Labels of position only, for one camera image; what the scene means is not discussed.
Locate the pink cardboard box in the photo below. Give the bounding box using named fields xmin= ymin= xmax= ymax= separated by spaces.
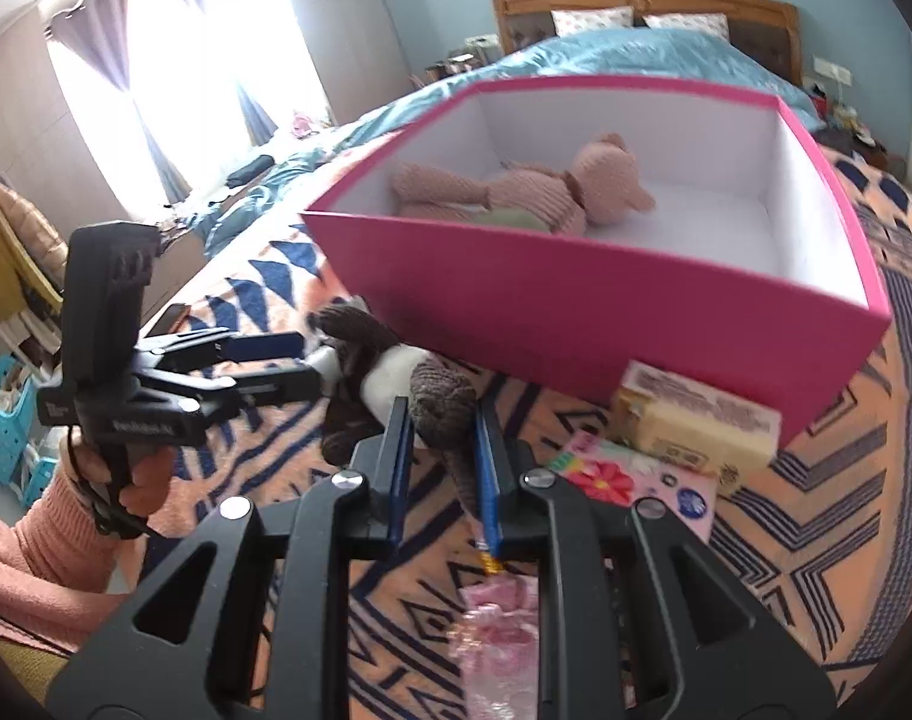
xmin=302 ymin=76 xmax=893 ymax=447

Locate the brown and white plush toy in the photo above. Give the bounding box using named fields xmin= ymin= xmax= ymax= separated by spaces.
xmin=306 ymin=298 xmax=487 ymax=518

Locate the cluttered dark nightstand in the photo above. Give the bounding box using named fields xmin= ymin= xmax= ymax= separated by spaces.
xmin=808 ymin=82 xmax=907 ymax=166

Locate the wooden headboard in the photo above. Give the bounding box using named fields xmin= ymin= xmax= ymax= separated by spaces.
xmin=492 ymin=0 xmax=804 ymax=87

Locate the person's left hand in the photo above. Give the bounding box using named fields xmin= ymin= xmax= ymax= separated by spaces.
xmin=62 ymin=439 xmax=176 ymax=537

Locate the pink flower card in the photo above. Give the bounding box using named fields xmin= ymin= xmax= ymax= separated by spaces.
xmin=546 ymin=435 xmax=719 ymax=541

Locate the large blue plastic basket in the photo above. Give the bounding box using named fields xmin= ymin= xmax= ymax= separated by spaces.
xmin=0 ymin=356 xmax=37 ymax=488

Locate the pink teddy bear plush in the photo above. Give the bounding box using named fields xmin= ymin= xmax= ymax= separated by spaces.
xmin=391 ymin=133 xmax=657 ymax=235

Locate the orange and blue patterned blanket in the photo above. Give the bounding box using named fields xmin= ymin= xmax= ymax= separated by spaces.
xmin=141 ymin=142 xmax=912 ymax=720

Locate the purple curtain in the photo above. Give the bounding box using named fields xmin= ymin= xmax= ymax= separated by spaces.
xmin=160 ymin=0 xmax=281 ymax=147
xmin=43 ymin=4 xmax=194 ymax=207

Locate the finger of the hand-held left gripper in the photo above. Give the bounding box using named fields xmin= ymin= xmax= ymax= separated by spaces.
xmin=163 ymin=361 xmax=329 ymax=421
xmin=137 ymin=328 xmax=305 ymax=370

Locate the white patterned pillow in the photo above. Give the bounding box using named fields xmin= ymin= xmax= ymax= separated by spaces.
xmin=552 ymin=6 xmax=635 ymax=38
xmin=642 ymin=13 xmax=731 ymax=42

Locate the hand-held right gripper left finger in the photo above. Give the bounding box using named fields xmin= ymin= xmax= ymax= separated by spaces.
xmin=47 ymin=396 xmax=416 ymax=720

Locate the yellow quilted cloth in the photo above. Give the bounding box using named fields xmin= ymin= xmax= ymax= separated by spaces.
xmin=0 ymin=176 xmax=67 ymax=316

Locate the person's left forearm pink sleeve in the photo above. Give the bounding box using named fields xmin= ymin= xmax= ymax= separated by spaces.
xmin=0 ymin=465 xmax=149 ymax=653

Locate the bedside table clutter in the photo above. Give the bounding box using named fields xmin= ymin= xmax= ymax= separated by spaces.
xmin=411 ymin=34 xmax=502 ymax=87

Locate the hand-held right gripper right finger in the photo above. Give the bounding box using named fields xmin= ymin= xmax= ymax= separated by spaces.
xmin=472 ymin=394 xmax=836 ymax=720

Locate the yellow packet box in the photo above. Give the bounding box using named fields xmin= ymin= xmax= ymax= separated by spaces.
xmin=610 ymin=361 xmax=783 ymax=496

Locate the black pouch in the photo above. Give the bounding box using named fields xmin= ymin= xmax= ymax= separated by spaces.
xmin=226 ymin=155 xmax=275 ymax=188

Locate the pink plastic bag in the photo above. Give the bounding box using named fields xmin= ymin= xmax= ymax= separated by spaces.
xmin=456 ymin=574 xmax=547 ymax=720

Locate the small blue plastic basket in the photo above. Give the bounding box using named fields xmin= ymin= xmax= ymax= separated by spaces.
xmin=21 ymin=457 xmax=59 ymax=509

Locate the blue duvet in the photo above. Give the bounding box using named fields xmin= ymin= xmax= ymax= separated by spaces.
xmin=201 ymin=30 xmax=828 ymax=256

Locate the dark smartphone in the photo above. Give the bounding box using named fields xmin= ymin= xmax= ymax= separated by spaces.
xmin=145 ymin=302 xmax=191 ymax=335

